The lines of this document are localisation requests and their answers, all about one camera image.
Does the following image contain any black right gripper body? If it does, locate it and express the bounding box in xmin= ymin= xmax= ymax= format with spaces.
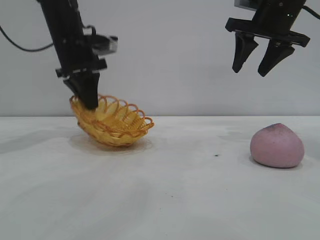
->
xmin=224 ymin=0 xmax=311 ymax=48

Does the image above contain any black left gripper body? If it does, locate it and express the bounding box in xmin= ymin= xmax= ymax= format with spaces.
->
xmin=51 ymin=31 xmax=108 ymax=79

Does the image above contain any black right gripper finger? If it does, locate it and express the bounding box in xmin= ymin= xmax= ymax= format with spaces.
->
xmin=257 ymin=39 xmax=296 ymax=78
xmin=231 ymin=32 xmax=260 ymax=74

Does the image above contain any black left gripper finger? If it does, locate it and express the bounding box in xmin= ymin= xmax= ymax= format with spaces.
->
xmin=73 ymin=72 xmax=101 ymax=111
xmin=63 ymin=77 xmax=82 ymax=101

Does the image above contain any yellow woven plastic basket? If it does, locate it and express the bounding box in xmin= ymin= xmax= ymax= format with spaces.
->
xmin=69 ymin=93 xmax=156 ymax=148

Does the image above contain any pink peach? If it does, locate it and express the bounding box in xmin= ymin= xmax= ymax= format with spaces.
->
xmin=250 ymin=122 xmax=305 ymax=169

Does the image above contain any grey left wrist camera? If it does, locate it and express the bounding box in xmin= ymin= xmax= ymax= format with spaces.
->
xmin=83 ymin=24 xmax=119 ymax=55

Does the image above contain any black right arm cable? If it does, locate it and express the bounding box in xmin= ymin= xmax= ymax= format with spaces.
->
xmin=303 ymin=4 xmax=320 ymax=16

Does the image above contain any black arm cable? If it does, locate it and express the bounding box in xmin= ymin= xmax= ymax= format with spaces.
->
xmin=0 ymin=24 xmax=55 ymax=52
xmin=303 ymin=4 xmax=320 ymax=16

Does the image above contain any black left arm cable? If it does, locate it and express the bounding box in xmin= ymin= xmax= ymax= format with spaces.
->
xmin=0 ymin=24 xmax=55 ymax=52

